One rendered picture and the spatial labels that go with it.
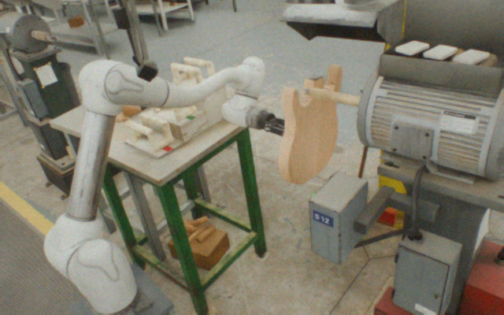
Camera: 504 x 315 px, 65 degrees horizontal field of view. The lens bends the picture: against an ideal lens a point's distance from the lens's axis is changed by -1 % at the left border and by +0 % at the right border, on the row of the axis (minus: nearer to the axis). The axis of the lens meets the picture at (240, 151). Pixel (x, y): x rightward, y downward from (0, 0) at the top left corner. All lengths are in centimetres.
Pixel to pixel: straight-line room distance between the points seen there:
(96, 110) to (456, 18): 108
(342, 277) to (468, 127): 148
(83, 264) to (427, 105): 107
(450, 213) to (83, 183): 114
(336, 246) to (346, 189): 16
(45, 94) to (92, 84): 193
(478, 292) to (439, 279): 16
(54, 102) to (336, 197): 260
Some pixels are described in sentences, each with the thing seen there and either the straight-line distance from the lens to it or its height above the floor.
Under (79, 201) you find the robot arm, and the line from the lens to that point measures 147.
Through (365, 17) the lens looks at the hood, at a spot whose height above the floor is 152.
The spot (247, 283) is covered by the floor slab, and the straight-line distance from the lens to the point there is 238.
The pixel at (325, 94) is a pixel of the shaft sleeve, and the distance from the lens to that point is 133.
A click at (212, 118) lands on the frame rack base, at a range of 191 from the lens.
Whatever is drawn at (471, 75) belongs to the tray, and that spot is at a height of 141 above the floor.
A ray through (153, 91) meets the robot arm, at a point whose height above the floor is 136.
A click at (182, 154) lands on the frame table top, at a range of 175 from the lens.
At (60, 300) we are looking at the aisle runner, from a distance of 271.
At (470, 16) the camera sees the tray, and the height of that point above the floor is 150.
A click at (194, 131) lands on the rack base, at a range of 185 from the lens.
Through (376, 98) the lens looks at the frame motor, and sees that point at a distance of 115.
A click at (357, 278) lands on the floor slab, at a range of 238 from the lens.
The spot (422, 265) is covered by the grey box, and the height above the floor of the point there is 89.
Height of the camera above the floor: 182
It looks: 32 degrees down
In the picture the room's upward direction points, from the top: 9 degrees counter-clockwise
